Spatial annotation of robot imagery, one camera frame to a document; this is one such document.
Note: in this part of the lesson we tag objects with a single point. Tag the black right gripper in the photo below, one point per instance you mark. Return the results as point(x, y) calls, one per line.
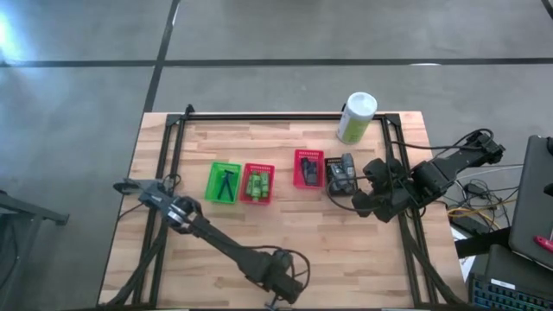
point(399, 194)

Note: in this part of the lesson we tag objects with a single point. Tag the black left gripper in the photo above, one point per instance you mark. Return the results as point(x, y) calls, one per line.
point(281, 276)

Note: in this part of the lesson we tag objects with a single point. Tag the grey travel bottle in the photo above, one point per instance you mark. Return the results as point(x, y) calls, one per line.
point(349, 173)
point(338, 179)

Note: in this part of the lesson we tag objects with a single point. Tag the dark blue travel bottle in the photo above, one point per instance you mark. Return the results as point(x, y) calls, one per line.
point(310, 173)

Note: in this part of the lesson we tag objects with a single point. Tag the green travel bottle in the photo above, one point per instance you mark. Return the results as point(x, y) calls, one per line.
point(257, 185)
point(265, 183)
point(250, 185)

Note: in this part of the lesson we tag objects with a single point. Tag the blue razor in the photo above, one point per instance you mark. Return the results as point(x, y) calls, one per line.
point(222, 192)
point(232, 192)

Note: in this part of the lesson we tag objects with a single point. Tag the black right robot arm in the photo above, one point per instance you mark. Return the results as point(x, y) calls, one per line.
point(440, 173)

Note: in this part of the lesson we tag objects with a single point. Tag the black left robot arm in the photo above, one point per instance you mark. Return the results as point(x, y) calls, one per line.
point(224, 246)

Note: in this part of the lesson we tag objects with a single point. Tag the black plastic basket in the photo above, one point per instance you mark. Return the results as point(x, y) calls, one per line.
point(328, 166)

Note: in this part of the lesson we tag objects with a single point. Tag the white green wipes canister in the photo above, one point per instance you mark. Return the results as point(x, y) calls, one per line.
point(358, 112)

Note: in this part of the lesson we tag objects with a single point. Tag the red plastic basket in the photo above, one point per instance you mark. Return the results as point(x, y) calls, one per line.
point(243, 190)
point(298, 173)

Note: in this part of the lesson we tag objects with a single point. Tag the black power adapter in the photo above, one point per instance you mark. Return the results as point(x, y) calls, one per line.
point(476, 188)

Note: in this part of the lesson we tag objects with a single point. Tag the green plastic basket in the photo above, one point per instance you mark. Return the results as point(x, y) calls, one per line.
point(214, 185)

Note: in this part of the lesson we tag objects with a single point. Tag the grey laptop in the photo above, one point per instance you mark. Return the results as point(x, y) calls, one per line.
point(531, 194)

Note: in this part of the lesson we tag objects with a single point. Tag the black rack with blue ports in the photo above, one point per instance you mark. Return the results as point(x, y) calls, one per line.
point(510, 298)

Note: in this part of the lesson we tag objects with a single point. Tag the black stand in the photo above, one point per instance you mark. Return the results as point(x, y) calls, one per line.
point(26, 207)

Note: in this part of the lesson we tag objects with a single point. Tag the black aluminium rig frame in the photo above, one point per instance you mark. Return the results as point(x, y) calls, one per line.
point(281, 116)

